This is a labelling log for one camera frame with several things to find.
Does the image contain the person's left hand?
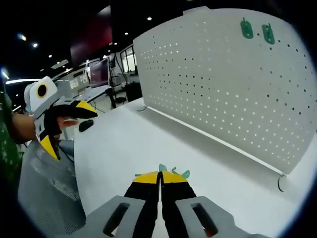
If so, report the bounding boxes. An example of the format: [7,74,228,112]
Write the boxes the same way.
[55,118,78,135]

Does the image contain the white mesh office chair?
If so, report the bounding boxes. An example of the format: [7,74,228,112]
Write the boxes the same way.
[17,139,87,236]

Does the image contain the red wall screen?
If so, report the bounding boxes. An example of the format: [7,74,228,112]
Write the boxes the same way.
[70,11,113,65]

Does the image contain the black computer monitor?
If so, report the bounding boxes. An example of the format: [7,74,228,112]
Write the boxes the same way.
[88,58,110,89]

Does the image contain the green hook assembly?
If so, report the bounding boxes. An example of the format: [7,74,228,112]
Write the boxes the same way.
[239,17,255,39]
[158,163,191,179]
[262,22,276,45]

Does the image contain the round ceiling spotlights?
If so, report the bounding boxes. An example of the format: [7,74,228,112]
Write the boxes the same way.
[17,16,153,60]

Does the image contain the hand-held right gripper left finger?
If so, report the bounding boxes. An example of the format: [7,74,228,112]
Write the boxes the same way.
[81,171,161,238]

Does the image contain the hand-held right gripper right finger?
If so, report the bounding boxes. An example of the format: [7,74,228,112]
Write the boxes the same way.
[160,171,258,238]

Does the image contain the green patterned shirt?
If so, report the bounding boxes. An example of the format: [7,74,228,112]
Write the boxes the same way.
[0,84,24,184]

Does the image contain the white perforated mounting plate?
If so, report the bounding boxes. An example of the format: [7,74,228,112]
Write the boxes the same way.
[133,6,317,193]

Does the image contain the black computer mouse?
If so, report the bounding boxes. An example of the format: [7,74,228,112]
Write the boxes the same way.
[78,119,95,132]

